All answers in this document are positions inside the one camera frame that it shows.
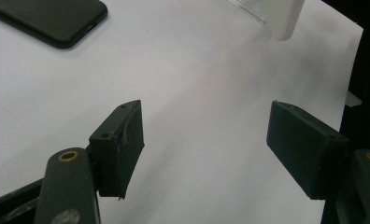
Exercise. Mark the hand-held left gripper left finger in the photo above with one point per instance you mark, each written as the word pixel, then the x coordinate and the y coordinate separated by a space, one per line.
pixel 117 149

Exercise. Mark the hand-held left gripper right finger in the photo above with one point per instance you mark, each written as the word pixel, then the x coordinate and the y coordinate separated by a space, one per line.
pixel 304 149

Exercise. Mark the shiny translucent phone case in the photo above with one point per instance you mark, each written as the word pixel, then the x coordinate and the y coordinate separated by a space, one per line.
pixel 284 17

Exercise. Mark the black phone case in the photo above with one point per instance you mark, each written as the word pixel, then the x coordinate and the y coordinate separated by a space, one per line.
pixel 49 18

